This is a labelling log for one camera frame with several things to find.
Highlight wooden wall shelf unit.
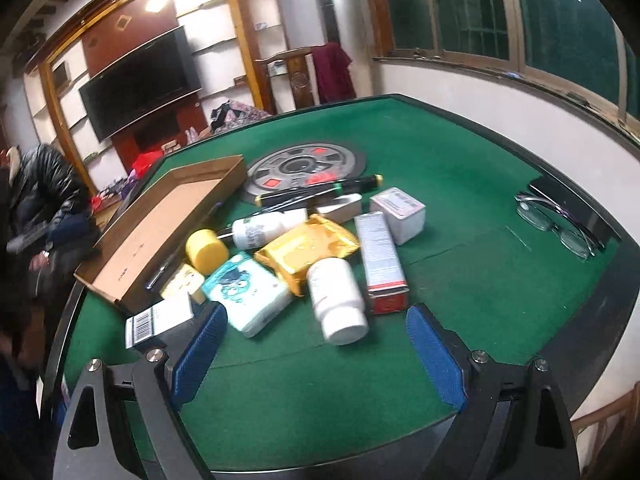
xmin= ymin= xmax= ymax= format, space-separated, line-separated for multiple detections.
xmin=20 ymin=0 xmax=291 ymax=181

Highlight white lotion bottle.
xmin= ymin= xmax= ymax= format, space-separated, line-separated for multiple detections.
xmin=215 ymin=208 xmax=308 ymax=251

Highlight floral cloth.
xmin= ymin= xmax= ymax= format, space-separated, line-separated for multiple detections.
xmin=209 ymin=100 xmax=271 ymax=136

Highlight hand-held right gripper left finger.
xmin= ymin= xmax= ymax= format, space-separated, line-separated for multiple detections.
xmin=52 ymin=301 xmax=228 ymax=480

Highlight brown cardboard box tray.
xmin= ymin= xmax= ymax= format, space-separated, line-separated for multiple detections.
xmin=74 ymin=155 xmax=248 ymax=316

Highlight pale rounded case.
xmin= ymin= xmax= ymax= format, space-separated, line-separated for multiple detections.
xmin=160 ymin=263 xmax=207 ymax=306

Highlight white box pink label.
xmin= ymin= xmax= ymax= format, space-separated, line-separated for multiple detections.
xmin=369 ymin=186 xmax=427 ymax=246

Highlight red bag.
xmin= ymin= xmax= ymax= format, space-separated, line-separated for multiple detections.
xmin=131 ymin=151 xmax=166 ymax=177

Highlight black marker yellow cap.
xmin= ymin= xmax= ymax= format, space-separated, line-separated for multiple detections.
xmin=340 ymin=174 xmax=385 ymax=196

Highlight white striped label box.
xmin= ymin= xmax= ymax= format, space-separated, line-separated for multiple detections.
xmin=125 ymin=291 xmax=195 ymax=351

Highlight eyeglasses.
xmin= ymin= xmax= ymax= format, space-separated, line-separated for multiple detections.
xmin=515 ymin=191 xmax=606 ymax=261

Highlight cartoon tissue pack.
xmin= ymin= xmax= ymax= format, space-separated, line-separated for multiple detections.
xmin=201 ymin=252 xmax=293 ymax=338

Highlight black marker green cap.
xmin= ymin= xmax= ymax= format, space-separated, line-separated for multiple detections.
xmin=252 ymin=182 xmax=346 ymax=208

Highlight black flat television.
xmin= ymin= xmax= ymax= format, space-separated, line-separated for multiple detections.
xmin=78 ymin=25 xmax=202 ymax=143

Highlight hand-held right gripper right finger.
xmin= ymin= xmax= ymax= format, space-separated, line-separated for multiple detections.
xmin=406 ymin=302 xmax=581 ymax=480

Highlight maroon cloth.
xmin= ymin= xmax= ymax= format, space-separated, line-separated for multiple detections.
xmin=312 ymin=42 xmax=357 ymax=104

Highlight white oblong case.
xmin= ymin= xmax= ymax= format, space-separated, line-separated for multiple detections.
xmin=315 ymin=193 xmax=363 ymax=222

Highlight wooden furniture piece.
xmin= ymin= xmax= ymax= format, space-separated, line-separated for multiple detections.
xmin=570 ymin=380 xmax=640 ymax=461

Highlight white pill bottle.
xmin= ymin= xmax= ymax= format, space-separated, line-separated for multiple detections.
xmin=306 ymin=257 xmax=370 ymax=346

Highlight wooden framed window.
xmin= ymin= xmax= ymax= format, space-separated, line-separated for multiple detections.
xmin=360 ymin=0 xmax=640 ymax=131

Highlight silver standing air conditioner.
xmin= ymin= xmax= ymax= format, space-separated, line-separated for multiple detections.
xmin=311 ymin=0 xmax=373 ymax=98

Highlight dark wooden chair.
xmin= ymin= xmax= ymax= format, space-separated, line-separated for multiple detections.
xmin=254 ymin=45 xmax=321 ymax=113

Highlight tall grey red box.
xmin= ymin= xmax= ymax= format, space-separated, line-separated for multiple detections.
xmin=354 ymin=211 xmax=410 ymax=316

